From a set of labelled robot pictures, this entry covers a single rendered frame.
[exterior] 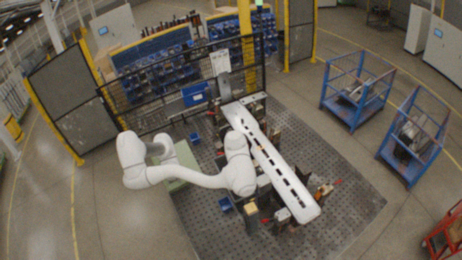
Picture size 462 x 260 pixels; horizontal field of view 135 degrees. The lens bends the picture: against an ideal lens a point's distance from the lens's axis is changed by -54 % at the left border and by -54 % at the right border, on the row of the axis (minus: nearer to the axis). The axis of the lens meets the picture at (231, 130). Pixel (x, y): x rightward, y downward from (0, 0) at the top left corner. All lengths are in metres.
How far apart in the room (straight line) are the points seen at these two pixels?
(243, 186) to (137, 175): 0.56
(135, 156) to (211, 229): 0.90
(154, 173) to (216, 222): 0.82
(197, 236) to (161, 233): 0.99
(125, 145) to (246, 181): 0.64
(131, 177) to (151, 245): 1.63
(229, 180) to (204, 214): 0.95
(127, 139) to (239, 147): 0.58
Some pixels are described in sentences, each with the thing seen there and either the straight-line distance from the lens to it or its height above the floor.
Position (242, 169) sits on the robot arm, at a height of 1.60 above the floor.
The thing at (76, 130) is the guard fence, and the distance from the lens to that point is 3.79.
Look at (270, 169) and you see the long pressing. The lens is 1.54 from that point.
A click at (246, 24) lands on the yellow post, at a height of 1.66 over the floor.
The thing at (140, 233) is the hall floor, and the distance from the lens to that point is 2.76.
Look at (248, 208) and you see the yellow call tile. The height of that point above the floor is 1.16.
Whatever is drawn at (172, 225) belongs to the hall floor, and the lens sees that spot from 2.60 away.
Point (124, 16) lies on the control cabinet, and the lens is 7.89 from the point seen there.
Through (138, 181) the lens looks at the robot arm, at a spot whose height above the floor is 1.48.
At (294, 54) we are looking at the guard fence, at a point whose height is 0.36.
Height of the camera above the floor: 2.28
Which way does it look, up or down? 44 degrees down
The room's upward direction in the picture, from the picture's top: 10 degrees counter-clockwise
